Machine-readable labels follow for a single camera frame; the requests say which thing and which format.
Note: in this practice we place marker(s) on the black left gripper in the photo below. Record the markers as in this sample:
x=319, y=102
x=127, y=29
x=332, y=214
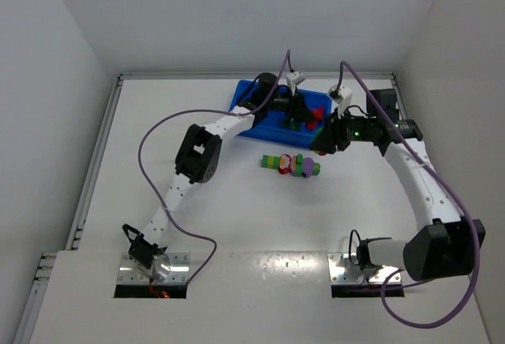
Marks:
x=294, y=107

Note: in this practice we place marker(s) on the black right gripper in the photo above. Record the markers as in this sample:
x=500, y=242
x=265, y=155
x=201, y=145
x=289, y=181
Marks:
x=335, y=132

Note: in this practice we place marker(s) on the multicolour lego brick stack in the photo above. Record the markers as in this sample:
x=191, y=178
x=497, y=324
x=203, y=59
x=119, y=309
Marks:
x=318, y=144

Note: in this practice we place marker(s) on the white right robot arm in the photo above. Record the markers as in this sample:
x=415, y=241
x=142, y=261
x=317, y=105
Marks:
x=443, y=245

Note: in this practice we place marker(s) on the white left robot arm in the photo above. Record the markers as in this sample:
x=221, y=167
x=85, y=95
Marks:
x=197, y=159

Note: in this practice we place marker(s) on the blue compartment tray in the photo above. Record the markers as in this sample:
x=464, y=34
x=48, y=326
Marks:
x=270, y=129

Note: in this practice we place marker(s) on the flower and butterfly lego assembly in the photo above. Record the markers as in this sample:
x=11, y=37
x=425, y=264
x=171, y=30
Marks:
x=297, y=165

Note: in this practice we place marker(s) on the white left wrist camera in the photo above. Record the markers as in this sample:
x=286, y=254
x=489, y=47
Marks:
x=293, y=80

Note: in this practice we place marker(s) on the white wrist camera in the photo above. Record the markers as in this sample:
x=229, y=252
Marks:
x=293, y=80
x=342, y=96

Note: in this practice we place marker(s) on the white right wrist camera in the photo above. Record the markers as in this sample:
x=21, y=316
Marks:
x=342, y=96

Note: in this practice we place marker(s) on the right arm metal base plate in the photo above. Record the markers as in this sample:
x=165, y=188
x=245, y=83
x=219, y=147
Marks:
x=344, y=271

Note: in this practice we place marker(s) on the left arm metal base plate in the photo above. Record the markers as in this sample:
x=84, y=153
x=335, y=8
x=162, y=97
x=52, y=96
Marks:
x=168, y=269

